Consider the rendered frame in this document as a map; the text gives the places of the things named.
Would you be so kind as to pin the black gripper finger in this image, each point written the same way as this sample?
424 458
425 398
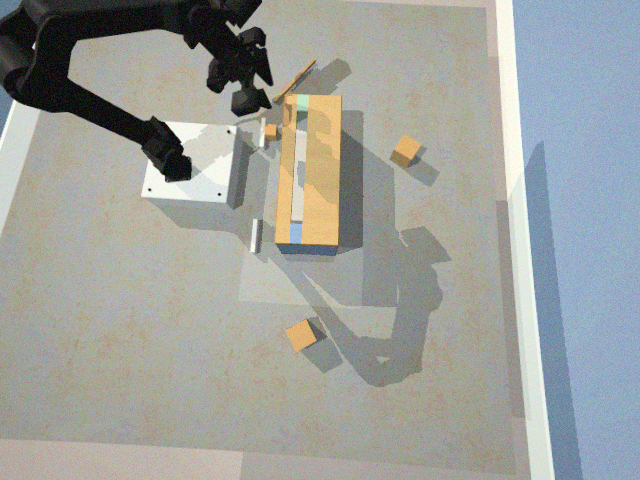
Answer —
264 100
263 69

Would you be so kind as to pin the small brown block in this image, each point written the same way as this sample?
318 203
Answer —
271 132

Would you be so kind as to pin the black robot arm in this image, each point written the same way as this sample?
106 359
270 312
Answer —
38 77

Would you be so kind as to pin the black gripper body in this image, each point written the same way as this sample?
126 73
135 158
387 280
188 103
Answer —
241 63

